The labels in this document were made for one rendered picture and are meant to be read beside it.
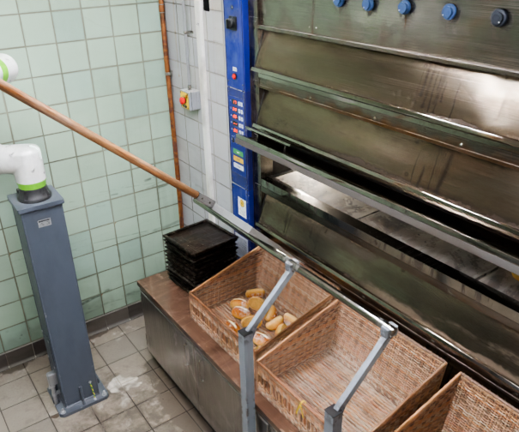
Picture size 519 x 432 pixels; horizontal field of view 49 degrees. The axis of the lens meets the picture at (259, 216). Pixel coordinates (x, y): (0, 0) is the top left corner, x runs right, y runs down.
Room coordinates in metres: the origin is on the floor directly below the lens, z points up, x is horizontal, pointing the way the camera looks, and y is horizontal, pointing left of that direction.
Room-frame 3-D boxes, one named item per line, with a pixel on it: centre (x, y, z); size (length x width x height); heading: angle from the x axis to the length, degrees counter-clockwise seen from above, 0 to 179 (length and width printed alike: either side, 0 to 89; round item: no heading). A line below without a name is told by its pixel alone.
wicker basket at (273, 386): (1.68, -0.32, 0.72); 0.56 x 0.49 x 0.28; 36
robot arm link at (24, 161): (2.37, 1.04, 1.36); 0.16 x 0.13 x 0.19; 89
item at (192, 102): (3.04, 0.36, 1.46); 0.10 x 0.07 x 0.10; 35
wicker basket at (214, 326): (2.17, 0.00, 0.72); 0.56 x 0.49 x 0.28; 35
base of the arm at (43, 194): (2.41, 1.06, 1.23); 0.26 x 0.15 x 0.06; 34
